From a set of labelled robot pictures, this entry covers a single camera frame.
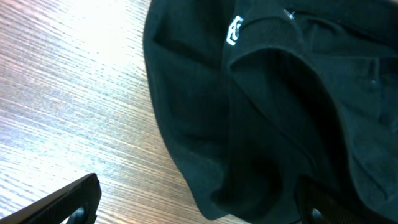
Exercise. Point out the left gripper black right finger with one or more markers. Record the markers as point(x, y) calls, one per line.
point(318, 204)

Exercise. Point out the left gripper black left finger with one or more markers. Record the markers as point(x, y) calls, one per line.
point(75, 203)

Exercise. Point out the black t-shirt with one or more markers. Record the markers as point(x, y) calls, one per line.
point(250, 95)

